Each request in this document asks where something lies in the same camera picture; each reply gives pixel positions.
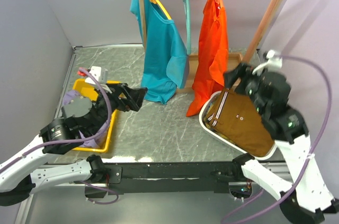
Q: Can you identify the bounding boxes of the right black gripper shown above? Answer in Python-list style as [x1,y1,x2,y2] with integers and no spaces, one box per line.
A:
[221,60,266,114]

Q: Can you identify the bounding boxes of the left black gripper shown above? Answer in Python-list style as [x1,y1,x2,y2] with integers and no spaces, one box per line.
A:
[88,82,149,137]

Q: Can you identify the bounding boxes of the orange t shirt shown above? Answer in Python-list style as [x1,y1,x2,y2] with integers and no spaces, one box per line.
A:
[186,0,229,117]

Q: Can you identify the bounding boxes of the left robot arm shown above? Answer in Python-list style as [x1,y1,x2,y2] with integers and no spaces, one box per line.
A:
[1,83,148,207]

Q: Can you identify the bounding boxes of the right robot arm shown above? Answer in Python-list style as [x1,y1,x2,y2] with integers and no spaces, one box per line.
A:
[224,62,338,223]

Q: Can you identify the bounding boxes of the blue t shirt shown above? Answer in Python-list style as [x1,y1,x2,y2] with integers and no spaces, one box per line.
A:
[141,0,189,104]

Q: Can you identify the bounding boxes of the purple t shirt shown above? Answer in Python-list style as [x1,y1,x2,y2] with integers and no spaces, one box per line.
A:
[62,89,111,149]

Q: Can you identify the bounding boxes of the teal plastic hanger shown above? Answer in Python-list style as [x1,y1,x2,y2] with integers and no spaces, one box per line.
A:
[182,0,191,55]

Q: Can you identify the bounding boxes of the brown shorts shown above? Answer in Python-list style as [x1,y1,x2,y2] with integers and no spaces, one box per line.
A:
[204,89,274,157]

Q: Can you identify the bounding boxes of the white plastic basket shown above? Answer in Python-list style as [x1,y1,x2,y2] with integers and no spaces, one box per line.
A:
[198,91,277,161]

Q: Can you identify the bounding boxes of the yellow plastic tray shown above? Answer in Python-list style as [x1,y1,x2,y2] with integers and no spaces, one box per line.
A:
[72,78,119,154]

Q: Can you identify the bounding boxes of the black base beam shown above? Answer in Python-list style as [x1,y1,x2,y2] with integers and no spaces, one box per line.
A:
[73,162,263,196]

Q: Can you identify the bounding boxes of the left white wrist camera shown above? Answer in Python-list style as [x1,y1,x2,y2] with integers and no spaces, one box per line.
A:
[78,66,108,87]

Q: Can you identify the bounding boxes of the aluminium frame rail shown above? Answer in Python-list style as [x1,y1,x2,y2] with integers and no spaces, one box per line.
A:
[14,164,320,224]

